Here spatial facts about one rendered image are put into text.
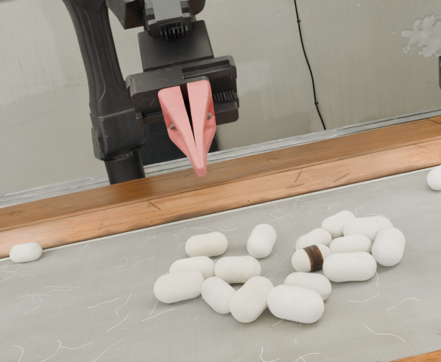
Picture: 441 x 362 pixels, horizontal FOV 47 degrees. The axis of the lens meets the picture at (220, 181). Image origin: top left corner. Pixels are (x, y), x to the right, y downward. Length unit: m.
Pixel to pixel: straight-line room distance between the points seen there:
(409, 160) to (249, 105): 1.94
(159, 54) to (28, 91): 2.11
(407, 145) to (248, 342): 0.34
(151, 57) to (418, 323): 0.32
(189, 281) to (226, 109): 0.19
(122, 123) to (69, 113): 1.72
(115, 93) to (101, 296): 0.46
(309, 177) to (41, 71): 2.09
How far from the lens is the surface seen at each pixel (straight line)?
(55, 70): 2.53
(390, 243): 0.38
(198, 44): 0.49
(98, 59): 0.82
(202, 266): 0.39
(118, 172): 0.87
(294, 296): 0.33
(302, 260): 0.38
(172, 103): 0.45
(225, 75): 0.48
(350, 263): 0.36
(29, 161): 2.65
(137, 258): 0.48
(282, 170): 0.56
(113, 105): 0.83
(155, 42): 0.50
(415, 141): 0.60
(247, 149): 1.05
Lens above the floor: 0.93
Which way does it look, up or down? 17 degrees down
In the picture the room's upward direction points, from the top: 11 degrees counter-clockwise
